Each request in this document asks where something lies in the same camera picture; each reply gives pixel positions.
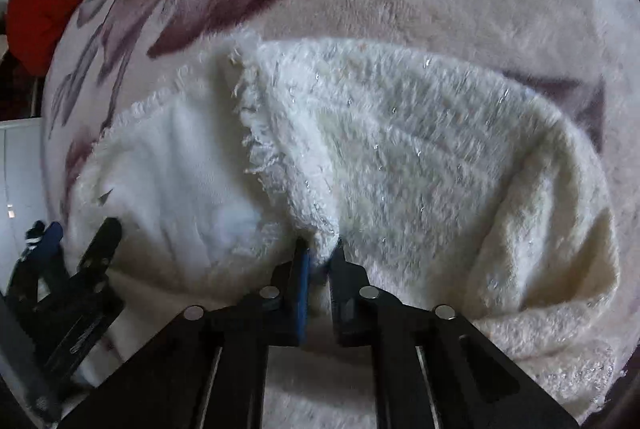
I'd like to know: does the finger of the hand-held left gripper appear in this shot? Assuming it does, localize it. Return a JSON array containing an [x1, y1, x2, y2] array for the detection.
[[75, 216, 124, 292], [7, 221, 66, 305]]

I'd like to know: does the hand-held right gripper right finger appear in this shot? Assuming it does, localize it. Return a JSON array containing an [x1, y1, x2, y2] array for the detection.
[[327, 238, 581, 429]]

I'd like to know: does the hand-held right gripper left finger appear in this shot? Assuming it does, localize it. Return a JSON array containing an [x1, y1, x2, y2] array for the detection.
[[57, 236, 313, 429]]

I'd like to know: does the white towel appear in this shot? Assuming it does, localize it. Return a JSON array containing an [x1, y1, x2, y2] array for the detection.
[[65, 34, 628, 425]]

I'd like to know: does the white sliding-door wardrobe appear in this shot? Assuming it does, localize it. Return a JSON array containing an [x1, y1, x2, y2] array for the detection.
[[0, 116, 51, 290]]

